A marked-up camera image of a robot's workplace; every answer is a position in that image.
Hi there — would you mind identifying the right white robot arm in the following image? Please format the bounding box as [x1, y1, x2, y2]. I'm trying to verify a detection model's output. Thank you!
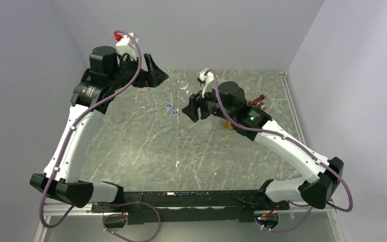
[181, 81, 344, 209]

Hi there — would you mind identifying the clear plastic bottle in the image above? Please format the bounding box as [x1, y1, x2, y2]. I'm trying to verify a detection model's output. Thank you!
[178, 78, 213, 133]

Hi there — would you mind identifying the orange juice bottle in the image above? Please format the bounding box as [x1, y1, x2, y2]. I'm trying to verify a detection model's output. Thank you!
[224, 120, 234, 130]

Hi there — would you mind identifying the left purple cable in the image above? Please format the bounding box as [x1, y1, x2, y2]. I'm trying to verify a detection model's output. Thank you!
[39, 30, 143, 229]

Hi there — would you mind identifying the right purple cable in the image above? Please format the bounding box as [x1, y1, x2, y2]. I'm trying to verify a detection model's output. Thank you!
[204, 69, 354, 213]

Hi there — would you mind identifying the purple cable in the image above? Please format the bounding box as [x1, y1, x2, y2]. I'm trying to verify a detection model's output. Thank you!
[39, 30, 143, 229]
[204, 69, 354, 213]

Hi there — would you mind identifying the brown pipe fitting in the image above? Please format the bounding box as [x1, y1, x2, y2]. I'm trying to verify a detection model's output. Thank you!
[247, 94, 266, 110]

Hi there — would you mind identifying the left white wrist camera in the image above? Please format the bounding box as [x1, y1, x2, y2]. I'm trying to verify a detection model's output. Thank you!
[113, 32, 138, 61]

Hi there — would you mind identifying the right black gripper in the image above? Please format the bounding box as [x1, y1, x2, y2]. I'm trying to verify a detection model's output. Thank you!
[182, 82, 235, 123]

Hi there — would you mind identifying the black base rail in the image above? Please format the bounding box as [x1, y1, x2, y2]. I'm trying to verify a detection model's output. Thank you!
[91, 190, 290, 225]

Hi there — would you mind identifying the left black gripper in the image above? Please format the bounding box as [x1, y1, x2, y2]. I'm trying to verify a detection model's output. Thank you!
[108, 53, 168, 91]

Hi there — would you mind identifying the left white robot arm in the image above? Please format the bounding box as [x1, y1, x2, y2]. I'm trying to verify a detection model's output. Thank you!
[30, 46, 168, 212]

